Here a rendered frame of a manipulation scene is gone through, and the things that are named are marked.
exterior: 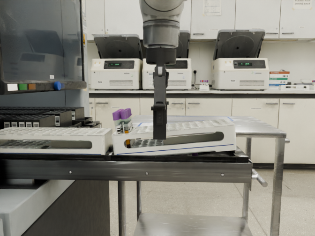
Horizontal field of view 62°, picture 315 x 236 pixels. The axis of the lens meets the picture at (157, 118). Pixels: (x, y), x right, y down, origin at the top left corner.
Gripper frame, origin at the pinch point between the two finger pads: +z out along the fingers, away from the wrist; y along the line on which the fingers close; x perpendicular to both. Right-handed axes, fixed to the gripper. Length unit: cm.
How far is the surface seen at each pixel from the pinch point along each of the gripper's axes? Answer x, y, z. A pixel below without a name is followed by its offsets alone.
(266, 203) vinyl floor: -82, 144, 87
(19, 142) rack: 38.7, 1.8, 4.4
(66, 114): 36.8, 31.0, 0.1
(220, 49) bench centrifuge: -63, 269, -51
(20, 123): 42.6, 9.8, 0.6
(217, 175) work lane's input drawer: -13.6, -6.7, 9.7
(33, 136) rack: 31.0, -4.9, 1.4
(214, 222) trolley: -26, 61, 59
